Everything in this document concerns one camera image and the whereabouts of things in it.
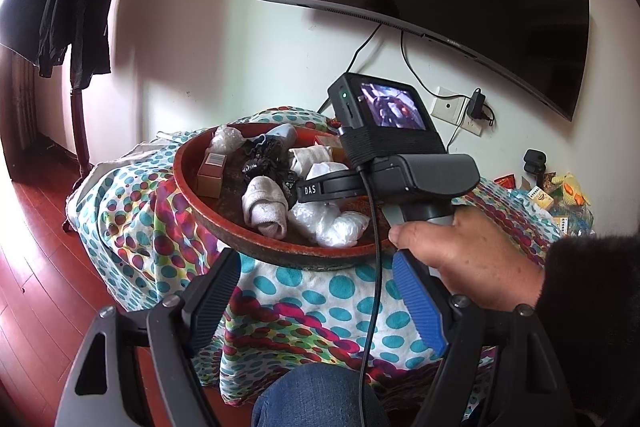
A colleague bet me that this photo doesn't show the person's right hand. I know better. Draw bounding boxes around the person's right hand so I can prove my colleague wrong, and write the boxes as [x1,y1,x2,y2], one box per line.
[389,206,547,314]

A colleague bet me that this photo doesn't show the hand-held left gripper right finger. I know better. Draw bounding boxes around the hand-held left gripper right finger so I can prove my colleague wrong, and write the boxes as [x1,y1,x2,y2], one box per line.
[391,252,576,427]

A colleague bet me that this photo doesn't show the small brown box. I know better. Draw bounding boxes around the small brown box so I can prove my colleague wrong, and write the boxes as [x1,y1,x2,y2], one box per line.
[196,150,228,199]

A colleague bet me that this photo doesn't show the black power adapter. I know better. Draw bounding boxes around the black power adapter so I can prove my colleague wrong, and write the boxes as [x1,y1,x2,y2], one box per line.
[467,89,487,120]

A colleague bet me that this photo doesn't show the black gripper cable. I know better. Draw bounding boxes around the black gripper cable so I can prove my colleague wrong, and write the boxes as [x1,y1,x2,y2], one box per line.
[350,162,383,427]

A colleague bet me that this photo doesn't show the black plastic bag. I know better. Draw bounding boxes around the black plastic bag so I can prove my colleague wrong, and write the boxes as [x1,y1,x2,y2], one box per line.
[241,138,303,205]

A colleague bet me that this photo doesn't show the polka dot blanket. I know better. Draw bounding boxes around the polka dot blanket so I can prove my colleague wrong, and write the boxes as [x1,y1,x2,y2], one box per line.
[65,107,566,408]

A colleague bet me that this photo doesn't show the clear plastic bag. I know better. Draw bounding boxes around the clear plastic bag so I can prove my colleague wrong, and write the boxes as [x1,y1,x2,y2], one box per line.
[209,124,246,155]
[289,199,372,249]

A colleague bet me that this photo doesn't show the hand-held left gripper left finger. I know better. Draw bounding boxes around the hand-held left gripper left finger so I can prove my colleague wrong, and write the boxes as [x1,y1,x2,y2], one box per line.
[54,247,243,427]

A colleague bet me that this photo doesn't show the white wall power outlet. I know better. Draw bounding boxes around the white wall power outlet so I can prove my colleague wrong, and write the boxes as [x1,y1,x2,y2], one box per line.
[460,114,485,138]

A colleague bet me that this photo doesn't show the person's right forearm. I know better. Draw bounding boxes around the person's right forearm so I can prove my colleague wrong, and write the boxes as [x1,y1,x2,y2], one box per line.
[534,234,640,413]

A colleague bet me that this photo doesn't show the blue denim sock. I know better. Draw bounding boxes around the blue denim sock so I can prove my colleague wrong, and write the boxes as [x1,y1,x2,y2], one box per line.
[250,123,298,146]

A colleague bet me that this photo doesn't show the round red tray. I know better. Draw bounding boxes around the round red tray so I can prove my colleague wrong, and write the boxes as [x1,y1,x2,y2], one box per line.
[172,122,401,272]

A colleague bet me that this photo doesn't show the small black camera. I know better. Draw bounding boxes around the small black camera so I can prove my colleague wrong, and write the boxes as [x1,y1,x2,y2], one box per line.
[522,149,547,180]

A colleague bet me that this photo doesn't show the beige orange carton box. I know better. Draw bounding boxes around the beige orange carton box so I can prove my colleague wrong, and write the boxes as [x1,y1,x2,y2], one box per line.
[314,134,347,160]

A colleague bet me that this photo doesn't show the dark wooden coat stand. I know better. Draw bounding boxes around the dark wooden coat stand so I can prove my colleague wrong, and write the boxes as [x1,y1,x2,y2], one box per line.
[62,52,98,233]

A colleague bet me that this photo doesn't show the white wall antenna socket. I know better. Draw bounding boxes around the white wall antenna socket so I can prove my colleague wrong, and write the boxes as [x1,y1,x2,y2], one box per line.
[431,86,468,124]

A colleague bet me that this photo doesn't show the grey-white sock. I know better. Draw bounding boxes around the grey-white sock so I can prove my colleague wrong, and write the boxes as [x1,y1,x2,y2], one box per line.
[242,177,291,239]

